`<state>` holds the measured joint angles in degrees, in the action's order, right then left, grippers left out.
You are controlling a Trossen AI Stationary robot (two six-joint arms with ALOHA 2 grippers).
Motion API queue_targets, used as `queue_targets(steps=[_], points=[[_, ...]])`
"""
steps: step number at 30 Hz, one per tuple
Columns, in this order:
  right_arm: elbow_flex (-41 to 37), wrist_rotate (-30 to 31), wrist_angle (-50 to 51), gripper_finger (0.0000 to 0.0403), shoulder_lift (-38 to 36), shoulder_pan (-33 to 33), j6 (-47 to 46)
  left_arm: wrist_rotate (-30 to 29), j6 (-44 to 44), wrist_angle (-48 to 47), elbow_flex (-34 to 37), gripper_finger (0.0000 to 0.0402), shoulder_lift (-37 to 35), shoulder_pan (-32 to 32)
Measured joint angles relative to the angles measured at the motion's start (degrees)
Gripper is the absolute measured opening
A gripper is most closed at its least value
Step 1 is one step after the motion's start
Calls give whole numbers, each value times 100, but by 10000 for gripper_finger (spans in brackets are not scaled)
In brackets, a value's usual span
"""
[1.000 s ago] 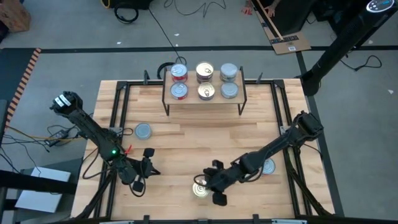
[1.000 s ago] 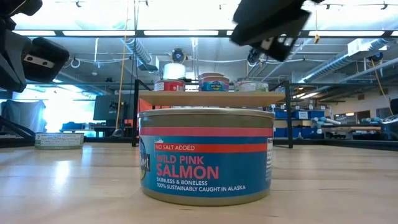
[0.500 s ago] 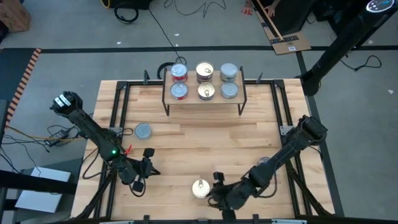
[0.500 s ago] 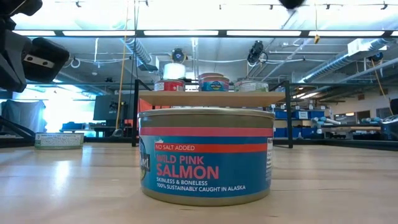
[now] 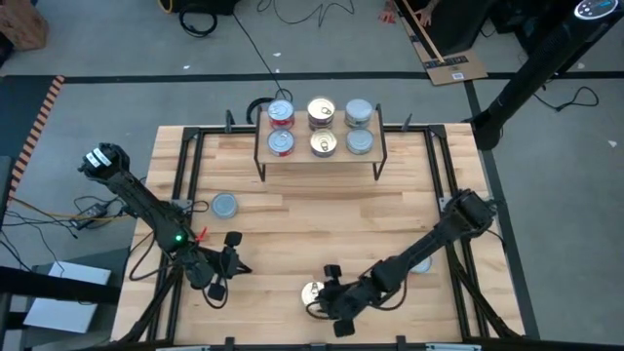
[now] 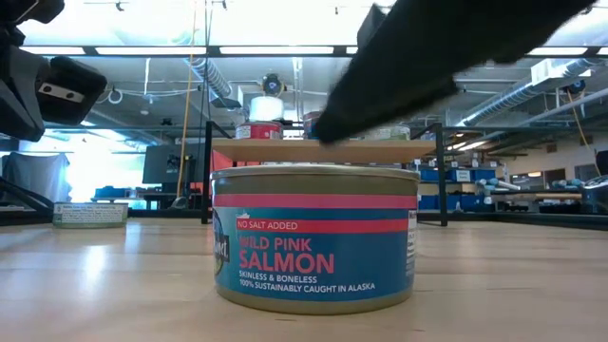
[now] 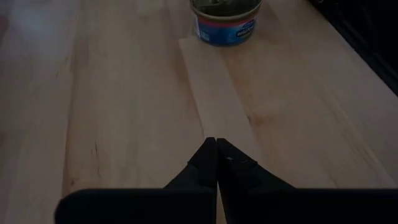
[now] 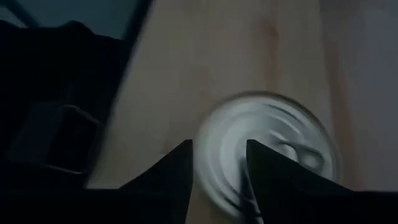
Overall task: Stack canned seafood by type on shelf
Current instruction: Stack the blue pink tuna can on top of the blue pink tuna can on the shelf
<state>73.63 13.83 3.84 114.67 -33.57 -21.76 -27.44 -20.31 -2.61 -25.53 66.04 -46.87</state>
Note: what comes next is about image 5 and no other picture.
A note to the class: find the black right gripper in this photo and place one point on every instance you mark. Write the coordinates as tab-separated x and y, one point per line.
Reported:
348	298

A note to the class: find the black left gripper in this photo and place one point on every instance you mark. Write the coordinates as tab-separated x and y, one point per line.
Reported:
209	268

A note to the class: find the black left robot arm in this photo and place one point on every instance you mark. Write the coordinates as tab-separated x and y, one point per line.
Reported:
146	205

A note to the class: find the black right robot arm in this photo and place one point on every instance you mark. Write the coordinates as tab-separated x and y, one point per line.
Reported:
439	239

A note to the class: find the black power adapter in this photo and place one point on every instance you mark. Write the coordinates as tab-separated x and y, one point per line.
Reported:
90	212

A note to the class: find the white flat box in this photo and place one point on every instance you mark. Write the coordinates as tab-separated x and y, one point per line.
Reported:
63	312

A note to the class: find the black metal beam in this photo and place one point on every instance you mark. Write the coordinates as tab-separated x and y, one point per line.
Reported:
49	287

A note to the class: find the black mat with orange stripes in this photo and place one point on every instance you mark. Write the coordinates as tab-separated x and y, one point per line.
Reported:
19	112

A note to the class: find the flat cardboard sheet with label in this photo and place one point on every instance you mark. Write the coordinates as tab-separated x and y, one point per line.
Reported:
458	70

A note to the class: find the black equipment case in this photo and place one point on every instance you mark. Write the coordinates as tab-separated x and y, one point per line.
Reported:
205	5

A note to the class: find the long wooden stick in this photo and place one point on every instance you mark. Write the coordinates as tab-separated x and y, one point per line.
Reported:
429	41

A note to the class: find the person's hand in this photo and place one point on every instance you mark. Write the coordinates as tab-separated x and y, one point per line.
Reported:
426	17
388	15

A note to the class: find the brown cardboard box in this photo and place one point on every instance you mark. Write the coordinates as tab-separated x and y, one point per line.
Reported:
22	24

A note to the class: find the black floor equipment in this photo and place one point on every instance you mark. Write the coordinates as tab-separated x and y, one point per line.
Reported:
517	19

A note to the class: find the wooden shelf with black frame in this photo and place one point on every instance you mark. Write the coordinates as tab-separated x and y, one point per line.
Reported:
302	146

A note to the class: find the black metal table frame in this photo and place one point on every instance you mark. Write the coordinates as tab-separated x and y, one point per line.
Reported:
414	129

